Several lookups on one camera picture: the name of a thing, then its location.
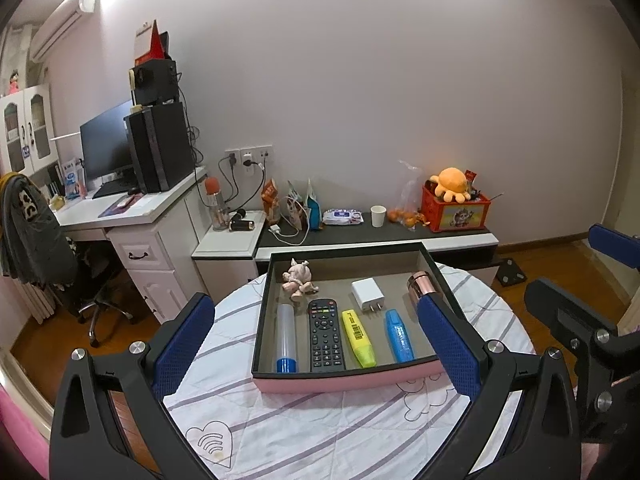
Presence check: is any orange snack bag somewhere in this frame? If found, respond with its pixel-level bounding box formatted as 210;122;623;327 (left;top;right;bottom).
261;178;281;226

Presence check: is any white desk with drawers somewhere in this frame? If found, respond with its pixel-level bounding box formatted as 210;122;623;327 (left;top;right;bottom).
50;165;208;325

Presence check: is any low black-top cabinet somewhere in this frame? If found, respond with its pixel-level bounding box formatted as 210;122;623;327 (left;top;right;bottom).
255;210;501;286

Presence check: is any blue highlighter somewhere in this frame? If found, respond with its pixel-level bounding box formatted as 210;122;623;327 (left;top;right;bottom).
384;309;416;364

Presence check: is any purple mouse pad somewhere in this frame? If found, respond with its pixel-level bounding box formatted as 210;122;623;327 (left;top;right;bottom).
97;194;151;219

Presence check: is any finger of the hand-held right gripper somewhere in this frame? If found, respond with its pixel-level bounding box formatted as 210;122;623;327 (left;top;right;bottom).
524;277;640;412
587;223;640;263

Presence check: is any rose gold canister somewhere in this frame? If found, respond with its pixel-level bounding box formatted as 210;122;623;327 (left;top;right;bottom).
406;270;437;311

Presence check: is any white glass-door cabinet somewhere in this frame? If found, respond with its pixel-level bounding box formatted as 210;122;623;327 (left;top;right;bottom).
0;82;60;176

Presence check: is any red white desk calendar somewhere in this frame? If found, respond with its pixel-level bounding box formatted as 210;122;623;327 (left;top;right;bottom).
134;20;170;66

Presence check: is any red printed box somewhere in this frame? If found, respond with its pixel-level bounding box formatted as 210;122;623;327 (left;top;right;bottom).
420;182;492;233

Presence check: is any orange octopus plush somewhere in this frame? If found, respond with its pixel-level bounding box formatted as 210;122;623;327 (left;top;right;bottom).
430;166;472;204

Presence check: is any black speaker box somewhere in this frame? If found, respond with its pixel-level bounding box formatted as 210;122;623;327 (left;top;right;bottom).
129;59;180;107

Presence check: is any white charger cable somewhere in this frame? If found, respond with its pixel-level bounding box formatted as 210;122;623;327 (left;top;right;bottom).
268;195;311;247

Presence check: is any clear tube with blue cap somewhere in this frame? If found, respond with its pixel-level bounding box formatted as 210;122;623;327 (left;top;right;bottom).
276;303;301;374

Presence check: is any pink box with dark rim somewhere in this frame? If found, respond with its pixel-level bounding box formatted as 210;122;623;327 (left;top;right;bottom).
251;241;463;395

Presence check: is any black keyboard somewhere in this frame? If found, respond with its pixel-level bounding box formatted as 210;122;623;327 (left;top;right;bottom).
92;180;136;200

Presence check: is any wet wipes packet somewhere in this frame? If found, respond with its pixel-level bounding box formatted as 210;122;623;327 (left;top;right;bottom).
322;208;364;226

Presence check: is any white radiator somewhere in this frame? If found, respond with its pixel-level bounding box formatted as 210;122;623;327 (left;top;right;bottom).
22;280;56;325

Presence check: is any black bathroom scale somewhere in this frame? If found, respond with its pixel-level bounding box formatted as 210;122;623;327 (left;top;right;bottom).
497;257;528;288

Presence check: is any blue white packet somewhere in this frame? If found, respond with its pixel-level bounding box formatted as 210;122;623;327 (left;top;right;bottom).
59;156;88;201

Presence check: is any yellow highlighter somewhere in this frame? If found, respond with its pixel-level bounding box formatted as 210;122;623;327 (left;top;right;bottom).
341;309;377;367

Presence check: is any blue white snack bag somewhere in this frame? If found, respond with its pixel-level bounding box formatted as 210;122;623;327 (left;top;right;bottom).
304;178;323;231

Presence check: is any white air conditioner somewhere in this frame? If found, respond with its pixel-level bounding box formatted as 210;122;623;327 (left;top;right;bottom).
30;0;98;61

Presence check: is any black office chair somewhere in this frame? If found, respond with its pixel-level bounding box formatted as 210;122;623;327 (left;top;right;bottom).
50;237;136;347

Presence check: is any pink baby doll figurine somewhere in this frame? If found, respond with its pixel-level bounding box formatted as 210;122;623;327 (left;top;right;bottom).
281;258;321;302

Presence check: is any plastic bag of oranges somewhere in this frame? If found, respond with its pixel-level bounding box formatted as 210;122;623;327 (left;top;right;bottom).
387;160;431;231

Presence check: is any grey jacket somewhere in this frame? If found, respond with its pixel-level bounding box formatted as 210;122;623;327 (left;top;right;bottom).
0;172;78;286

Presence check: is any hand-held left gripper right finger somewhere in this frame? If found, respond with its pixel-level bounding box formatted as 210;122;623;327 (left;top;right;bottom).
416;294;583;480

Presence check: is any white printed snack bag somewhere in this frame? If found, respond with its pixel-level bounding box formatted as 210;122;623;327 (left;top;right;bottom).
285;180;308;231

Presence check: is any white bed frame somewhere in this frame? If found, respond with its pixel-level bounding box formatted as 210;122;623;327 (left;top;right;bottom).
0;350;56;416

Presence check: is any clear bottle with orange cap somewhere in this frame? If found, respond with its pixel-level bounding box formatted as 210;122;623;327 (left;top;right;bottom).
205;176;230;232

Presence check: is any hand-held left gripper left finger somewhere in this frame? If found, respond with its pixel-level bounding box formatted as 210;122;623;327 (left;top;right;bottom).
49;291;217;480

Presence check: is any black computer tower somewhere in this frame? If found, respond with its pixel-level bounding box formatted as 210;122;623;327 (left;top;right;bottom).
123;101;196;194

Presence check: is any pink blanket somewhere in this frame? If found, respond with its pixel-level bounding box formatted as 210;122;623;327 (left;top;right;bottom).
0;390;46;480

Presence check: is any black computer monitor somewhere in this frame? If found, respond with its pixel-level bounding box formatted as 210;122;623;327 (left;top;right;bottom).
79;100;136;188

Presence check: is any white charger plug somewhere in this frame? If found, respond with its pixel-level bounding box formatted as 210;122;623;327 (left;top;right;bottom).
351;278;386;315

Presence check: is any white side cabinet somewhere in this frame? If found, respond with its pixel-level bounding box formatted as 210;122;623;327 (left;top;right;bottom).
191;210;268;301

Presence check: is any black remote control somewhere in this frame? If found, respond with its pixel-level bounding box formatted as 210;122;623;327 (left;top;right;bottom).
307;298;347;372

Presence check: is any black rose gold device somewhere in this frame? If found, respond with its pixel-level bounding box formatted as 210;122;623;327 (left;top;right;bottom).
229;208;256;232

